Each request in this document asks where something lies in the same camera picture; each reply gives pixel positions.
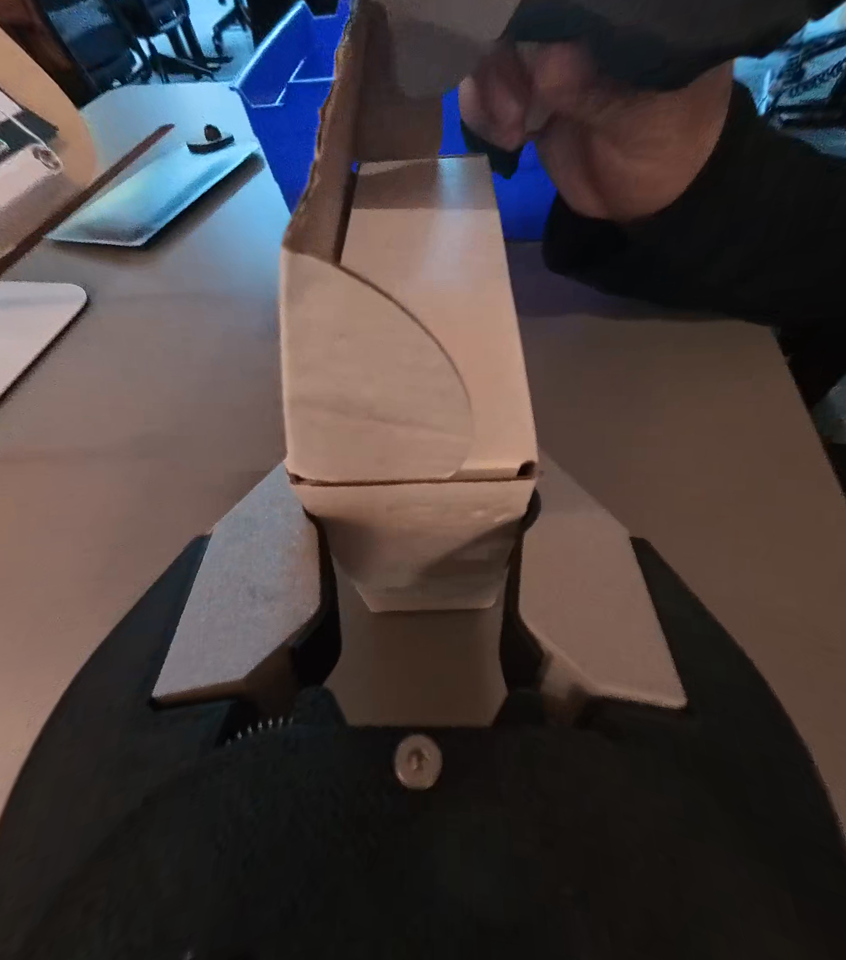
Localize grey flat pouch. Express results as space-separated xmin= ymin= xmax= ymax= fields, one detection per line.
xmin=48 ymin=123 xmax=263 ymax=249

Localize person's right hand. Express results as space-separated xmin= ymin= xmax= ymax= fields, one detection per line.
xmin=459 ymin=37 xmax=737 ymax=224

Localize person's right forearm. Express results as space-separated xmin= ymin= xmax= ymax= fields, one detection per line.
xmin=543 ymin=78 xmax=846 ymax=406

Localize blue plastic bin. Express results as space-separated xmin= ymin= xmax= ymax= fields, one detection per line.
xmin=231 ymin=0 xmax=559 ymax=243

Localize black office chair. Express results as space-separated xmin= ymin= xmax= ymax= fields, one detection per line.
xmin=44 ymin=0 xmax=154 ymax=87
xmin=134 ymin=0 xmax=233 ymax=80

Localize small black knob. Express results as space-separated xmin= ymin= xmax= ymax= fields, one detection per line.
xmin=186 ymin=123 xmax=237 ymax=156

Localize instruction sheet on stand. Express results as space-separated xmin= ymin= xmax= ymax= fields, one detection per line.
xmin=0 ymin=0 xmax=98 ymax=459

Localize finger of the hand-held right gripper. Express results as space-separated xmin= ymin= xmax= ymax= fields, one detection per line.
xmin=389 ymin=0 xmax=522 ymax=102

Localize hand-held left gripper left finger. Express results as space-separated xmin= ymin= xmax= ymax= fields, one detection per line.
xmin=151 ymin=461 xmax=342 ymax=710

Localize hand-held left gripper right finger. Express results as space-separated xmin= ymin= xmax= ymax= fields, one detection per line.
xmin=498 ymin=453 xmax=688 ymax=721

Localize white cardboard mailer box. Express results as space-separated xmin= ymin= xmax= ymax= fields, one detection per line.
xmin=279 ymin=0 xmax=542 ymax=612

